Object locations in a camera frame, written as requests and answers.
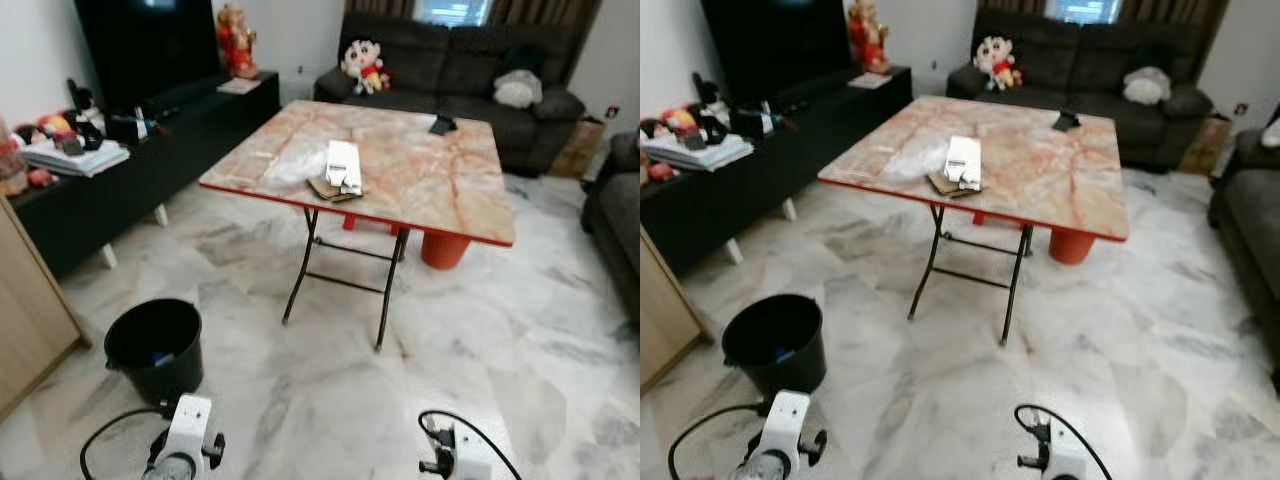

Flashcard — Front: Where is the marble top folding table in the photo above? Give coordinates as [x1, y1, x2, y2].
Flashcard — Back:
[817, 95, 1131, 348]
[198, 99, 516, 353]

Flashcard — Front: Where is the dark grey sofa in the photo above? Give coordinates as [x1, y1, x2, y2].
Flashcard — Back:
[1207, 105, 1280, 391]
[582, 130, 641, 321]

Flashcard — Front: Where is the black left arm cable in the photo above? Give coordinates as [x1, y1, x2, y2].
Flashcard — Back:
[668, 402, 771, 480]
[80, 405, 176, 480]

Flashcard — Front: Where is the window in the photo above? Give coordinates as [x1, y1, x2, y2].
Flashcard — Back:
[1045, 0, 1123, 25]
[413, 0, 493, 27]

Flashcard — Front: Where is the brown carton box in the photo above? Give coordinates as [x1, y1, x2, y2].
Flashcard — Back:
[1178, 115, 1233, 176]
[548, 118, 606, 179]

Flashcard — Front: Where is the stack of white papers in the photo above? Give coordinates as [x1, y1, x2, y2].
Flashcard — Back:
[642, 133, 755, 173]
[20, 138, 131, 178]

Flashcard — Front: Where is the black TV cabinet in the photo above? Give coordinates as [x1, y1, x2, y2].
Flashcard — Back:
[0, 72, 282, 281]
[640, 66, 914, 279]

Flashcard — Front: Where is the orange plastic stool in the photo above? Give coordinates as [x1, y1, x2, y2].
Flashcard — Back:
[420, 230, 473, 271]
[1048, 228, 1098, 266]

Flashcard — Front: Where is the light wooden cabinet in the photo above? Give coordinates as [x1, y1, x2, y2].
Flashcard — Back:
[640, 230, 713, 391]
[0, 195, 91, 421]

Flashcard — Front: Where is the black television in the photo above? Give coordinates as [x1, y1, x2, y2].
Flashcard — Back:
[73, 0, 223, 113]
[700, 0, 851, 107]

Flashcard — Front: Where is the brown curtain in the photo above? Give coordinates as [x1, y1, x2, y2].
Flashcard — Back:
[490, 0, 606, 86]
[1120, 0, 1231, 81]

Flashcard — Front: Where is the brown cardboard piece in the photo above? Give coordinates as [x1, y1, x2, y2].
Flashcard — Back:
[306, 175, 366, 204]
[927, 170, 987, 199]

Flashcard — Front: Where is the black rubbish bin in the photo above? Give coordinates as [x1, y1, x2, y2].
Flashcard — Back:
[104, 298, 205, 406]
[721, 294, 827, 399]

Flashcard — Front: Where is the white paper packet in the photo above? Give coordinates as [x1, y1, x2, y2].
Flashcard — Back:
[326, 140, 364, 195]
[945, 135, 985, 191]

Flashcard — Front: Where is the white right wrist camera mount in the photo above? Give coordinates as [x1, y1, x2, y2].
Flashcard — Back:
[1035, 418, 1091, 480]
[440, 420, 501, 480]

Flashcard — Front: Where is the black mouse toy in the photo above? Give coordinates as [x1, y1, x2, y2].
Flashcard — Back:
[692, 72, 731, 147]
[65, 78, 107, 153]

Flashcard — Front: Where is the clear plastic bag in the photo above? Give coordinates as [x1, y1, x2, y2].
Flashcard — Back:
[880, 135, 951, 184]
[262, 140, 331, 188]

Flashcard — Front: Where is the dark brown sofa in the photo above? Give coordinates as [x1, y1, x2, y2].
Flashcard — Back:
[946, 8, 1216, 173]
[314, 12, 589, 177]

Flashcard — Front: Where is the cartoon boy plush doll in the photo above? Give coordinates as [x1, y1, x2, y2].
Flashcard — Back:
[340, 40, 393, 96]
[972, 36, 1025, 92]

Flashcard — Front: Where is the red figurine statue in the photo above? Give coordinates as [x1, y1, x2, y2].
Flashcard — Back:
[216, 3, 261, 79]
[848, 0, 893, 75]

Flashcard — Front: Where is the grey white plush toy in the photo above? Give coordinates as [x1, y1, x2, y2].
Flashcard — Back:
[493, 69, 544, 109]
[1122, 66, 1173, 106]

